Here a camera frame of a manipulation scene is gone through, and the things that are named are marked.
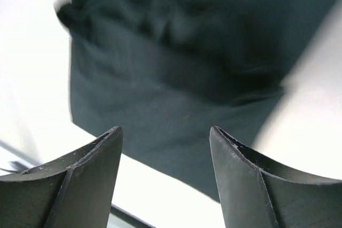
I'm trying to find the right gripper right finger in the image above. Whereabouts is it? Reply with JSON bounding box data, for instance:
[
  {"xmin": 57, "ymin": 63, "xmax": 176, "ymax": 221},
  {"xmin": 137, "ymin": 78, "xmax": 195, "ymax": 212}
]
[{"xmin": 209, "ymin": 127, "xmax": 341, "ymax": 228}]

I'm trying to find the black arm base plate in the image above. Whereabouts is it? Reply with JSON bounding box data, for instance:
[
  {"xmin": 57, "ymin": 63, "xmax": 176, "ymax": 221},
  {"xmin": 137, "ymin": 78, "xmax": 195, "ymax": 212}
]
[{"xmin": 0, "ymin": 139, "xmax": 161, "ymax": 228}]

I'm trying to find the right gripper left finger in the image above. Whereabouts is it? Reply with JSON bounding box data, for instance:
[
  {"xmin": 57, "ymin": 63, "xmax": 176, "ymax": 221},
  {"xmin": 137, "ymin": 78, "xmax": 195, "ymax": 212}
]
[{"xmin": 1, "ymin": 127, "xmax": 123, "ymax": 228}]

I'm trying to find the black t shirt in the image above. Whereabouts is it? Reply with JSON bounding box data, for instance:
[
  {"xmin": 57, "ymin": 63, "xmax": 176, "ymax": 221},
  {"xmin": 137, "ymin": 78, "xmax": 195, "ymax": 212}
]
[{"xmin": 57, "ymin": 0, "xmax": 337, "ymax": 200}]

